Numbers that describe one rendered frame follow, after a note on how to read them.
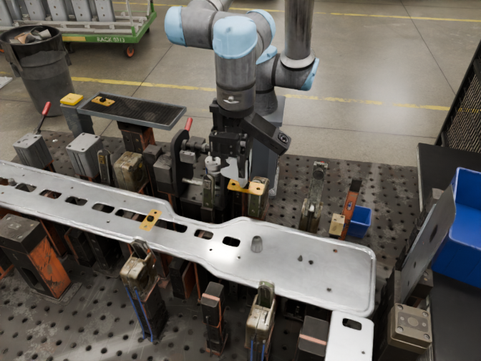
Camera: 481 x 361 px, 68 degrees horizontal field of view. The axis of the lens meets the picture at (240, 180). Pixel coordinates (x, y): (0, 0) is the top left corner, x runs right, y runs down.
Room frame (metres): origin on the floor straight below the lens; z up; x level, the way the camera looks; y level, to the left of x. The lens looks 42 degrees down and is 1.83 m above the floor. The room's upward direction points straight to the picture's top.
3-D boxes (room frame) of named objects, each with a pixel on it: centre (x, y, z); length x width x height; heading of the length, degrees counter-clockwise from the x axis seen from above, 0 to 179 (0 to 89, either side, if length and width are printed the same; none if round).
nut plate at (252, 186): (0.62, -0.01, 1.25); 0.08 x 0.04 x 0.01; 76
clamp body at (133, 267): (0.55, 0.27, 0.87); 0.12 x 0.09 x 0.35; 162
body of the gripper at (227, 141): (0.63, 0.02, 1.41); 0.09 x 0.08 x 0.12; 77
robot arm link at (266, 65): (1.25, -0.08, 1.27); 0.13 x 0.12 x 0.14; 70
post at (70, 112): (1.21, 0.64, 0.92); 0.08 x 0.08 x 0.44; 72
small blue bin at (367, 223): (0.96, -0.46, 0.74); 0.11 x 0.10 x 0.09; 72
